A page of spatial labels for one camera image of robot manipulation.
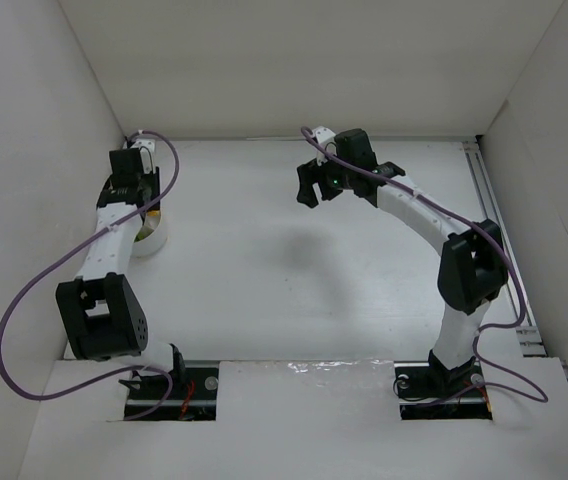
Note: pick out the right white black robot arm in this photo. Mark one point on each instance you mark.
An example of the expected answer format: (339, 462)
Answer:
(471, 272)

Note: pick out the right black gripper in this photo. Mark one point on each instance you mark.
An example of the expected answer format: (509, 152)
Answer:
(318, 176)

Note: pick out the right aluminium rail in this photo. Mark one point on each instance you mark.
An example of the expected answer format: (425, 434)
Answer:
(507, 308)

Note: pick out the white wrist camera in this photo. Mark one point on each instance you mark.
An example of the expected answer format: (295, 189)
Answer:
(146, 147)
(324, 137)

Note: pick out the white round divided container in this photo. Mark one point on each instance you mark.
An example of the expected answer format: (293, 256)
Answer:
(157, 234)

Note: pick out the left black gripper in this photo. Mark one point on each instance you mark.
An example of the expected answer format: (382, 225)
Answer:
(151, 201)

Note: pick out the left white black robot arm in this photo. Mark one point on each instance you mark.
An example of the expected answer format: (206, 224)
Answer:
(101, 314)

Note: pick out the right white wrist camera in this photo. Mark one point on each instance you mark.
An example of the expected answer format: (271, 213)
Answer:
(324, 137)

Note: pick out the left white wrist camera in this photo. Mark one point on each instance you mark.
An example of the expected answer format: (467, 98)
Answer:
(146, 147)

